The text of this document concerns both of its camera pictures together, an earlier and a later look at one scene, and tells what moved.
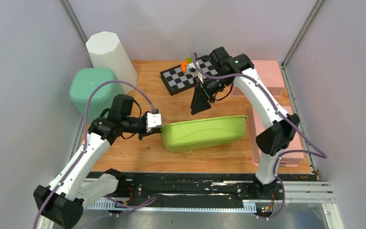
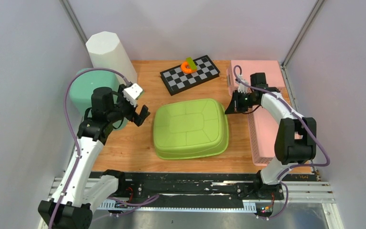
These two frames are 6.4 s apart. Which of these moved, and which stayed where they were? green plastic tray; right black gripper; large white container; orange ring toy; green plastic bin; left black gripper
Moved: right black gripper; left black gripper; green plastic tray
Stayed: orange ring toy; green plastic bin; large white container
